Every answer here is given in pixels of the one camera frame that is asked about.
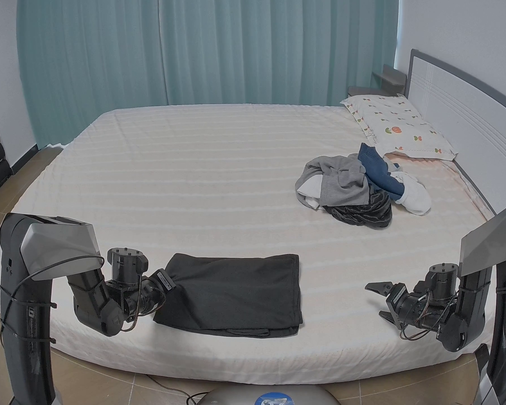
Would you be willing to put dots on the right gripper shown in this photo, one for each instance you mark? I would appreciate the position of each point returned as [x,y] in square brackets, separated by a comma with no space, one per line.
[404,304]

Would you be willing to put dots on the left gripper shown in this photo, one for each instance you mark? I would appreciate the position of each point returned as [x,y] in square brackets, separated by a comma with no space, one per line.
[158,291]

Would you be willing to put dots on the black T-shirt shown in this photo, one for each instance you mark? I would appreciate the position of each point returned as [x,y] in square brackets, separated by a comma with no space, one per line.
[236,293]

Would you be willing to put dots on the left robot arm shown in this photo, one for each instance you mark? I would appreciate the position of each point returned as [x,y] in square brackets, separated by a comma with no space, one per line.
[46,243]

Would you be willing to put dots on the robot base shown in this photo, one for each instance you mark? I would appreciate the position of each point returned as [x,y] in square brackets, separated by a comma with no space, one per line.
[244,397]

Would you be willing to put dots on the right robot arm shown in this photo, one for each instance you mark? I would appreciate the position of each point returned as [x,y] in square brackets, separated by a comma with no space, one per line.
[485,243]

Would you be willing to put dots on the pile of clothes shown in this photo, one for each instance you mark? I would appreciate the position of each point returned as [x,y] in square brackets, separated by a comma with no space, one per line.
[345,184]

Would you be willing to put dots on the bed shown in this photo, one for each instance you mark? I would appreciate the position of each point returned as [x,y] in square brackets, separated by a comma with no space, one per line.
[194,171]

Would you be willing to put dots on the white printed pillow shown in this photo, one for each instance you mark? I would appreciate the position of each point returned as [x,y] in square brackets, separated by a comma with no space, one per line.
[400,125]

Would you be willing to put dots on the grey bedside table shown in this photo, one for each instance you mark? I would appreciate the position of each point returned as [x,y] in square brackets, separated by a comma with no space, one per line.
[379,80]

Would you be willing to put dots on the blue-green curtain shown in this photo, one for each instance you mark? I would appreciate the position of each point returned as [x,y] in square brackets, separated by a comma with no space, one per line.
[92,49]
[278,36]

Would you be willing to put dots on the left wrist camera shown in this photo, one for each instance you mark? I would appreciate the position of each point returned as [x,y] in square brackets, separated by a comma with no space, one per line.
[144,264]

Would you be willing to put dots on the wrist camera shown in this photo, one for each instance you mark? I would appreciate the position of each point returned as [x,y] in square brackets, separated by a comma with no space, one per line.
[144,264]
[421,288]

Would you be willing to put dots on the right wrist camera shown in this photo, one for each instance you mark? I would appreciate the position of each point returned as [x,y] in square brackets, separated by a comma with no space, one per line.
[421,288]

